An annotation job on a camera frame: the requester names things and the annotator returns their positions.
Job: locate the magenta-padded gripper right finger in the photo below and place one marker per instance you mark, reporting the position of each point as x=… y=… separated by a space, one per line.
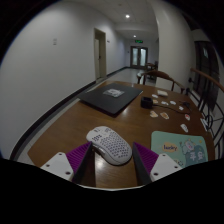
x=163 y=166

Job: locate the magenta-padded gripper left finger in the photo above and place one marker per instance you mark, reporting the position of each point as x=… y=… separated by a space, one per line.
x=60 y=164

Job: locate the white perforated computer mouse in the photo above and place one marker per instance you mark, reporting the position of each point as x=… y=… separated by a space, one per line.
x=111 y=145

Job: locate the teal cartoon-print mouse pad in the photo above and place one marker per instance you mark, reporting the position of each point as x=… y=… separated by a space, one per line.
x=176 y=146

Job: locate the small sticker card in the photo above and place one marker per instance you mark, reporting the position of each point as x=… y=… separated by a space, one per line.
x=164 y=103
x=172 y=102
x=153 y=114
x=184 y=128
x=187 y=117
x=164 y=115

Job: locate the small black box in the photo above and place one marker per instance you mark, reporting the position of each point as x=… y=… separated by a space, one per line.
x=146 y=102

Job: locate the white rectangular card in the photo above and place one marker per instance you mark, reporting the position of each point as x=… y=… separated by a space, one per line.
x=162 y=93

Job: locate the black closed laptop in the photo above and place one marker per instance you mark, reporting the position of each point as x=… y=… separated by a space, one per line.
x=110 y=96

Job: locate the wooden round-back chair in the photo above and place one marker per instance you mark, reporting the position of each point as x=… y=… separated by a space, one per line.
x=160 y=73

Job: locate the wooden-topped black metal railing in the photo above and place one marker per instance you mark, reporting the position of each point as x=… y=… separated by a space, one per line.
x=208 y=78

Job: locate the dark wooden chair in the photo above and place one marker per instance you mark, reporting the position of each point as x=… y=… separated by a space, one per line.
x=150 y=66

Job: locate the dark-framed window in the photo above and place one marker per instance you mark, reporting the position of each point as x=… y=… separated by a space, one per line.
x=206 y=70

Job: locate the glazed double door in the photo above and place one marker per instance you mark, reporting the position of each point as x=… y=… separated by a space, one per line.
x=139 y=57

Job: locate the beige side door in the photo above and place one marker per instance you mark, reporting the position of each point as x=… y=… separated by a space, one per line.
x=100 y=55

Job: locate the green exit sign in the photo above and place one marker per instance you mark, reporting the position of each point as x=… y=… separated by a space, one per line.
x=138 y=41

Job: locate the round ceiling light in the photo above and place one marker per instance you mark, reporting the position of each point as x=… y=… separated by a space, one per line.
x=127 y=16
x=134 y=36

